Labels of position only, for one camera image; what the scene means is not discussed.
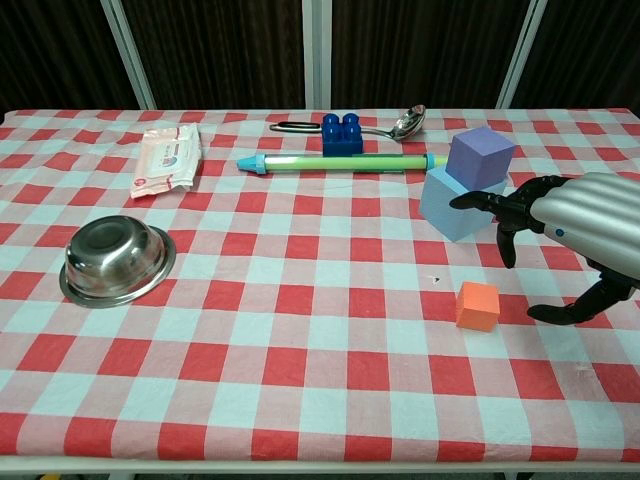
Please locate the green teal water squirter tube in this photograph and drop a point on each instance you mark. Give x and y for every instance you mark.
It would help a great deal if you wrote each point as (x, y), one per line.
(340, 163)

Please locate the small orange foam cube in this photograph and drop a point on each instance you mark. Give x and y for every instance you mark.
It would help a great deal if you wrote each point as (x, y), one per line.
(477, 307)

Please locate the red white checkered tablecloth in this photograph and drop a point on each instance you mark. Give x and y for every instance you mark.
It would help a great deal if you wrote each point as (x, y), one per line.
(320, 350)

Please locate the white table edge frame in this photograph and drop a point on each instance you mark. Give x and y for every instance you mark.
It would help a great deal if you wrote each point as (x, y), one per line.
(320, 468)

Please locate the large light blue foam cube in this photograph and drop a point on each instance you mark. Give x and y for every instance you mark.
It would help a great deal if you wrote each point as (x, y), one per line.
(442, 212)

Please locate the white metal frame post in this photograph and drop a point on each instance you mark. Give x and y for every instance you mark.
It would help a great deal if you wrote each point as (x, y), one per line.
(520, 55)
(129, 55)
(316, 50)

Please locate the pink wet wipes pack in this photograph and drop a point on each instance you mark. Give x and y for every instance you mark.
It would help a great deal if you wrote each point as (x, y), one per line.
(165, 160)

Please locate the upturned stainless steel bowl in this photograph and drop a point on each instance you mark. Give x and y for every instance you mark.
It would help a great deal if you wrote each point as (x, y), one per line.
(107, 257)

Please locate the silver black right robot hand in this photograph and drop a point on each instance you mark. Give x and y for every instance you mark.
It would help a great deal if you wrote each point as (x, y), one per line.
(590, 215)

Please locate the medium purple foam cube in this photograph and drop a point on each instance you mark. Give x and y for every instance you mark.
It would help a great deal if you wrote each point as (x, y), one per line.
(477, 155)

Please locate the blue toy building brick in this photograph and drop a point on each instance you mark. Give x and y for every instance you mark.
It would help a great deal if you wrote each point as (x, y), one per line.
(342, 140)

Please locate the stainless steel ladle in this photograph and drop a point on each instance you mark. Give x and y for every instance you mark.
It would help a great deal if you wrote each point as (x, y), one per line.
(411, 122)

